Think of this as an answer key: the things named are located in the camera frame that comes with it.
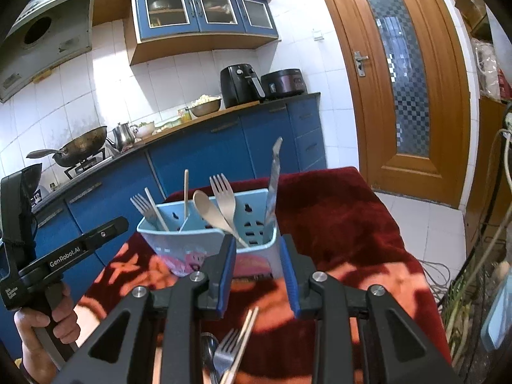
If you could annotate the small glass jar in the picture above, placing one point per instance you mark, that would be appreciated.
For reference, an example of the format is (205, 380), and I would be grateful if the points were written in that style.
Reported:
(184, 115)

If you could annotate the blue base cabinets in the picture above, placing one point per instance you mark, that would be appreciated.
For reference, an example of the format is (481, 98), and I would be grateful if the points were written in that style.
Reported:
(224, 148)

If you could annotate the stainless steel spoon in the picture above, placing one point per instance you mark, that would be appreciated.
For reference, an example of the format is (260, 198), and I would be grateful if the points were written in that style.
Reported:
(208, 352)

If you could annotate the red and pink floral blanket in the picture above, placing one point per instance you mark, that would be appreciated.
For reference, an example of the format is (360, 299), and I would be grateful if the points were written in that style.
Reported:
(340, 228)

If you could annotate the pale wooden spoon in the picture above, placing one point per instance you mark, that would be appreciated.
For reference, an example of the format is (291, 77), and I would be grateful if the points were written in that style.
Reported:
(206, 208)

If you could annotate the stainless steel fork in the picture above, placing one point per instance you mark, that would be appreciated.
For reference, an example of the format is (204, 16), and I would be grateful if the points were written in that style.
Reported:
(143, 208)
(224, 362)

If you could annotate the gas stove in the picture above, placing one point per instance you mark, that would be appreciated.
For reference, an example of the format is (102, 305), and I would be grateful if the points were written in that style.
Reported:
(86, 166)

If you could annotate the light blue plastic utensil holder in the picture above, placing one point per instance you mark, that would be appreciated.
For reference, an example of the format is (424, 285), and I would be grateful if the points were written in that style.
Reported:
(180, 244)

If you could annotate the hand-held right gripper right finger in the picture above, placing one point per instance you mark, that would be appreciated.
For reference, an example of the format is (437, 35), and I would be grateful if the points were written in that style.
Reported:
(292, 284)

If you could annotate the white wall switch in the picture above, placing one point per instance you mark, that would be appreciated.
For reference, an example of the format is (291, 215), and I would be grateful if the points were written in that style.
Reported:
(317, 35)

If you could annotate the steel bowl of popcorn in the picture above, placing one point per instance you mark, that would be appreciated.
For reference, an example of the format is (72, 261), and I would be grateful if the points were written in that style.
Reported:
(204, 106)

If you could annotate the steel kettle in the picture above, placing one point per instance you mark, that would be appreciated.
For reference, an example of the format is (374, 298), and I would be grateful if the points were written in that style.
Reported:
(124, 135)

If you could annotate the silver table knife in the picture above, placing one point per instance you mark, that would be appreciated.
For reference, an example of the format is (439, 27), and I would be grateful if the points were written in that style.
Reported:
(273, 184)

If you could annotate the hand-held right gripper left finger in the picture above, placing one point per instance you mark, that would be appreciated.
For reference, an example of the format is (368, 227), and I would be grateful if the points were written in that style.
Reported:
(222, 284)

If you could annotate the person's left hand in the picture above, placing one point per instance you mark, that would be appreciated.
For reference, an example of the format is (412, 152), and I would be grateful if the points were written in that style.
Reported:
(32, 328)

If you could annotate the dark kitchen countertop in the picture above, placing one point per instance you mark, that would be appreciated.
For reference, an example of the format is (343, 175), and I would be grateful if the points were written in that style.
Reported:
(276, 100)

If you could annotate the light blue plastic item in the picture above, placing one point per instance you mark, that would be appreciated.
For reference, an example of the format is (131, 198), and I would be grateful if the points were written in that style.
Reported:
(498, 320)

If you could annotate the wooden shelf unit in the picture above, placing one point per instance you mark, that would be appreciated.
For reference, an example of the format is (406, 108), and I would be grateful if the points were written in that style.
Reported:
(486, 136)

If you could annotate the white bowl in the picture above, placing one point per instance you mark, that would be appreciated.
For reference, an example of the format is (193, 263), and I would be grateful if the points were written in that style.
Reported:
(146, 129)

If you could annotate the grey range hood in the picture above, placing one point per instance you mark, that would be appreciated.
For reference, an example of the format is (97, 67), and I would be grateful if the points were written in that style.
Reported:
(52, 48)

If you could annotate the wooden door with glass panel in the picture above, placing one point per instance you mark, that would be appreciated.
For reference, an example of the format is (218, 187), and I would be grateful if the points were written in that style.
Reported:
(352, 136)

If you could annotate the pale wooden fork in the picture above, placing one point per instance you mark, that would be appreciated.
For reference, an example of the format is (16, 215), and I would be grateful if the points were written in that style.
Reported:
(223, 198)

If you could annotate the wooden chopstick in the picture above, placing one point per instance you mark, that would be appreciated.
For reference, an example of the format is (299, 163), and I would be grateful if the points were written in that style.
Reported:
(186, 196)
(250, 324)
(244, 324)
(156, 210)

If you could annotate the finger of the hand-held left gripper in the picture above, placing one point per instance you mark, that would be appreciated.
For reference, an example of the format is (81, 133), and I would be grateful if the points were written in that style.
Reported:
(106, 232)
(180, 320)

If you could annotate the pink and white bag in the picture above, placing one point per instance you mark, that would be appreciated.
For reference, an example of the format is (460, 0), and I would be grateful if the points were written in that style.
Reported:
(490, 72)

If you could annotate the blue glass-door wall cabinet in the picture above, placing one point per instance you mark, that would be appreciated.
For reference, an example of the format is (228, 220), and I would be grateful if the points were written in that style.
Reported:
(208, 32)

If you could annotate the black air fryer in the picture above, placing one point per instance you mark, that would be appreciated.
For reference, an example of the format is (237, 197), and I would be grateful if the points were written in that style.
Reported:
(236, 86)

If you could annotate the person's left forearm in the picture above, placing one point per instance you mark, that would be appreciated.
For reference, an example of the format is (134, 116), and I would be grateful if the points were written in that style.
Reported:
(40, 374)

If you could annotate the dark rice cooker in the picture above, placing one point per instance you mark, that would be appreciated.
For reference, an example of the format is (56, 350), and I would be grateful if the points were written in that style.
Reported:
(286, 83)

